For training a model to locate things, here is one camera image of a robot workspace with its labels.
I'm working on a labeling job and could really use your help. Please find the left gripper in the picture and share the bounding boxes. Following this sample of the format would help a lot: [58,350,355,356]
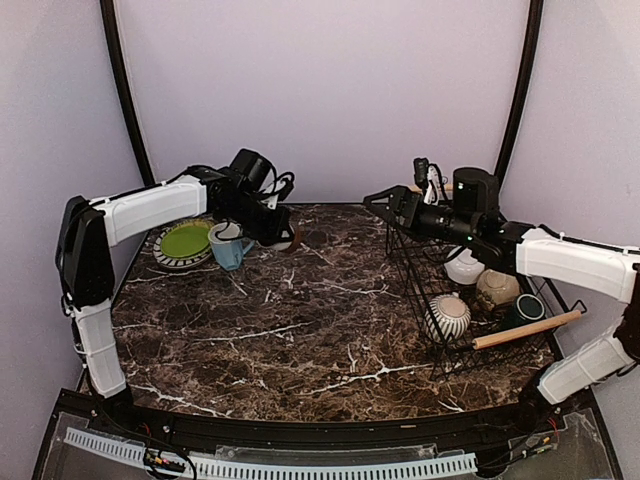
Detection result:
[222,193,296,243]

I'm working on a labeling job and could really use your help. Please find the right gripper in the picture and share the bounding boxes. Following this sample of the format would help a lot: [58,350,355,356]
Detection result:
[363,185,479,247]

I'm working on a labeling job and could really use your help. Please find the brown ceramic cup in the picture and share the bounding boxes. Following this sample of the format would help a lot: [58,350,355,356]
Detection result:
[269,227,303,253]

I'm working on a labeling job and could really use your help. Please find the light blue mug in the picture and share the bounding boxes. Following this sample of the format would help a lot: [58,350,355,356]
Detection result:
[208,222,255,272]

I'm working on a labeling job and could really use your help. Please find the lime green plastic plate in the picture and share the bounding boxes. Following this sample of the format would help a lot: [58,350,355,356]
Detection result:
[160,224,209,259]

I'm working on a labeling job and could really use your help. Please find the white blue striped plate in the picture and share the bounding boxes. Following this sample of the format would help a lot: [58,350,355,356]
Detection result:
[152,219,216,271]

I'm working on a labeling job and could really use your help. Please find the dark green cup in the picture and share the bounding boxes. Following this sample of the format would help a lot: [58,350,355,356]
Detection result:
[500,294,546,330]

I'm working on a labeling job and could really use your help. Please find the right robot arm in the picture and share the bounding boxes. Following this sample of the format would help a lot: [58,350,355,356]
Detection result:
[363,181,639,434]

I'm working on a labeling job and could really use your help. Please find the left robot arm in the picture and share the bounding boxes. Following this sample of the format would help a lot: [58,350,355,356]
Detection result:
[55,165,299,436]

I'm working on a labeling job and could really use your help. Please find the grey deer pattern plate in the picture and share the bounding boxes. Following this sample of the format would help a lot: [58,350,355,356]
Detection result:
[144,217,216,274]

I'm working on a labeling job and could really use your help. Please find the white ceramic bowl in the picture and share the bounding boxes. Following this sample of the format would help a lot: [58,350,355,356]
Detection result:
[444,248,485,285]

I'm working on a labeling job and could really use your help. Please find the striped ceramic bowl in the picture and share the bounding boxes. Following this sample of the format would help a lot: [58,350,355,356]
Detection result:
[425,294,471,344]

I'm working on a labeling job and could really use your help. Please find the beige ceramic bowl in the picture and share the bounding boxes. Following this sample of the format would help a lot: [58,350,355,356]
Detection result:
[476,269,521,311]

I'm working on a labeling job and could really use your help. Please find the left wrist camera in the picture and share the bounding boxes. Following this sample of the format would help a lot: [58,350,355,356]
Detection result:
[228,148,295,209]

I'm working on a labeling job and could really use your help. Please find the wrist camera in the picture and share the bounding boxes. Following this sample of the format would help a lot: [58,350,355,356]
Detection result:
[228,148,295,209]
[412,157,501,226]

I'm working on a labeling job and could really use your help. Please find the rear wooden rack handle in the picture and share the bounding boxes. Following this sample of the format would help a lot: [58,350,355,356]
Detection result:
[409,184,453,193]

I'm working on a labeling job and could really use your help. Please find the wooden rack handle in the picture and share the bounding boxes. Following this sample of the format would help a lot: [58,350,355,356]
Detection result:
[472,310,583,350]
[409,184,453,193]

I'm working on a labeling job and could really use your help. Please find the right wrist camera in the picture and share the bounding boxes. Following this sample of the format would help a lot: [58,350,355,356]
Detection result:
[412,157,501,226]

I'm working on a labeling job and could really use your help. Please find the black wire dish rack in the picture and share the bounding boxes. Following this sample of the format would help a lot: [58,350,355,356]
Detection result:
[384,184,586,381]

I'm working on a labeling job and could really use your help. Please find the front wooden rack handle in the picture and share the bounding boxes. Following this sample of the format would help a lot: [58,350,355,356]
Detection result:
[472,310,583,350]

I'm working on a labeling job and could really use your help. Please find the right black frame post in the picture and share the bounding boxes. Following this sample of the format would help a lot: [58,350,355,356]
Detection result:
[494,0,544,186]

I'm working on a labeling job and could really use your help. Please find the black frame post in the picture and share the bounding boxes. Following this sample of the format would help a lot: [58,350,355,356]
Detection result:
[99,0,155,186]
[494,0,544,186]

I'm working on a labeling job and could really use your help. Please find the left black frame post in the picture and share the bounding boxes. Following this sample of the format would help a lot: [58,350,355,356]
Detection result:
[99,0,155,186]

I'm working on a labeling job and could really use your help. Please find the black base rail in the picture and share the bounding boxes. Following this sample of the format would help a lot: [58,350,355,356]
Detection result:
[52,387,599,454]

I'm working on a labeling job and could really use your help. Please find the white slotted cable duct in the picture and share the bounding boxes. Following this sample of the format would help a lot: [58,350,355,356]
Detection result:
[63,427,478,479]

